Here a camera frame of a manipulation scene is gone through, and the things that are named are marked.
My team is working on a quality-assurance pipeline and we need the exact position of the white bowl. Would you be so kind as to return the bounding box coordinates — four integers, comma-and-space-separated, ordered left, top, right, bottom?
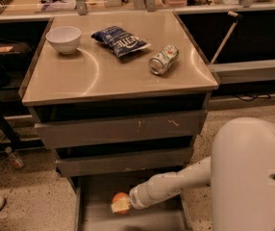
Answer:
45, 26, 82, 54

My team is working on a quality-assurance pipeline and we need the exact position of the blue chip bag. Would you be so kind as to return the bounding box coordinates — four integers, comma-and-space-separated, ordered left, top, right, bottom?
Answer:
91, 26, 150, 58

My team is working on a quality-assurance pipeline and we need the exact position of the open bottom grey drawer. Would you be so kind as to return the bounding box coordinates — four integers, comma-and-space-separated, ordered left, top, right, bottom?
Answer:
74, 168, 192, 231

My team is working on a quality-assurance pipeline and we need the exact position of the plastic water bottle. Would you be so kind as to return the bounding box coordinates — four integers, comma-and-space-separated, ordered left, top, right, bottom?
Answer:
5, 146, 24, 168

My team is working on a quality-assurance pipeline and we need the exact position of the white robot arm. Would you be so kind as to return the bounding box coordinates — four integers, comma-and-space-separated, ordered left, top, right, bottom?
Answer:
112, 117, 275, 231

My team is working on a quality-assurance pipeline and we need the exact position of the top grey drawer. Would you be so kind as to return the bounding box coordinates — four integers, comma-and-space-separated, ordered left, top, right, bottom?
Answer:
35, 110, 207, 149

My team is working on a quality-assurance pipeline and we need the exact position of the white stick black handle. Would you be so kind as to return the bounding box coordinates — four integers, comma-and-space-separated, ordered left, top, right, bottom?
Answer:
211, 11, 242, 64

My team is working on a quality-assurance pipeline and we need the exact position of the grey drawer cabinet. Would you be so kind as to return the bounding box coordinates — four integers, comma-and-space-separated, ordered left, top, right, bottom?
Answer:
18, 11, 221, 231

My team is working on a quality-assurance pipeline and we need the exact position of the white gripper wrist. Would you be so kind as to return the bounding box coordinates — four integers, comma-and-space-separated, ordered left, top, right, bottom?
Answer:
111, 186, 146, 214

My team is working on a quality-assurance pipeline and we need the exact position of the middle grey drawer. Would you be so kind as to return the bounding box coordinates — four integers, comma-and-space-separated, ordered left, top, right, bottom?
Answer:
56, 147, 193, 177

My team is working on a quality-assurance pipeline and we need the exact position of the orange fruit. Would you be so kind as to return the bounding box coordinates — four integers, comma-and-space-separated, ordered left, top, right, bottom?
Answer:
112, 192, 132, 216

